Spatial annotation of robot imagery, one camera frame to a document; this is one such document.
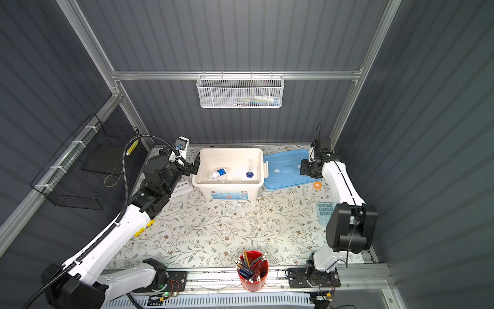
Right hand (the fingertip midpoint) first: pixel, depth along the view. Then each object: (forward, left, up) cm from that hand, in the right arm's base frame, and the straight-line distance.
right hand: (309, 170), depth 88 cm
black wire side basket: (-9, +89, +14) cm, 91 cm away
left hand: (-4, +52, +20) cm, 56 cm away
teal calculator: (-13, -8, -15) cm, 21 cm away
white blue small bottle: (+4, +43, -6) cm, 44 cm away
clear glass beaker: (+6, +34, -11) cm, 36 cm away
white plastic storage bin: (+9, +39, -14) cm, 42 cm away
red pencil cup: (-39, +26, -6) cm, 48 cm away
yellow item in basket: (+3, +78, +13) cm, 79 cm away
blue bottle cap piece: (+9, +28, -14) cm, 33 cm away
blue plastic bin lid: (+13, +9, -16) cm, 23 cm away
